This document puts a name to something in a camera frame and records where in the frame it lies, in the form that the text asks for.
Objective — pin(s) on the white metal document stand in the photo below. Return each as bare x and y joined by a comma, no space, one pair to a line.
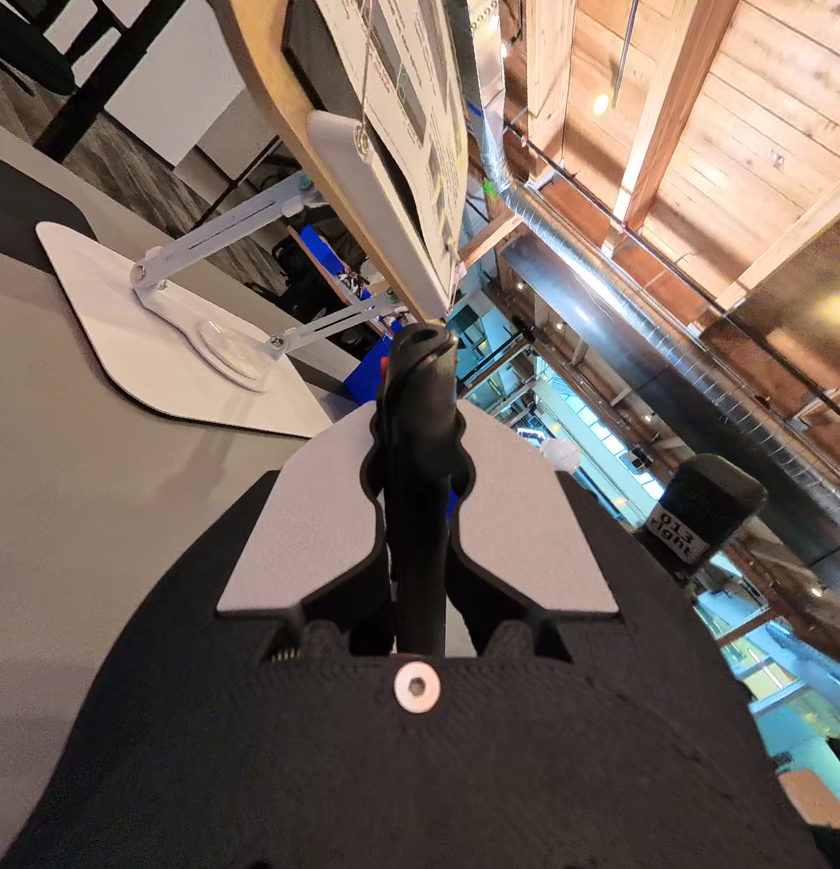
189,353

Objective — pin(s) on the white hard hat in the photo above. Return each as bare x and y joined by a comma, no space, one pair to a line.
560,455

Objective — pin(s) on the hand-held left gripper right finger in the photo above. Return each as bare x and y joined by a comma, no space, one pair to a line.
528,529

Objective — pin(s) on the printed instruction sheet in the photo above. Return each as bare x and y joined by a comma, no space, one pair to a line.
406,102

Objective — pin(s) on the round ceiling light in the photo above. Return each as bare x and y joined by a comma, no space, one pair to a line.
600,104

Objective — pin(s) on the wooden board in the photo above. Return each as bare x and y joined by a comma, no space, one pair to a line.
263,81

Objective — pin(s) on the wooden table with black legs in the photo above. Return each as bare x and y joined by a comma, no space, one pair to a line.
107,74

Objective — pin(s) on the black backing panel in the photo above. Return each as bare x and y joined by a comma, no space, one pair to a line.
318,54

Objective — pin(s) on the small blue storage bin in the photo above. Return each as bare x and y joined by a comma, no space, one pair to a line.
324,258

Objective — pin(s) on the blue plastic bin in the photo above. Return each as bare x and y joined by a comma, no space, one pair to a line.
362,380

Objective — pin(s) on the black office chair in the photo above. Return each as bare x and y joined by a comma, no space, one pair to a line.
26,47

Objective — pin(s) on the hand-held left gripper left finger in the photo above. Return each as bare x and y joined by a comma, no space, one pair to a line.
304,523

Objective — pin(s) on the black remote control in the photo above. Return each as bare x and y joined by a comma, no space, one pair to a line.
416,421

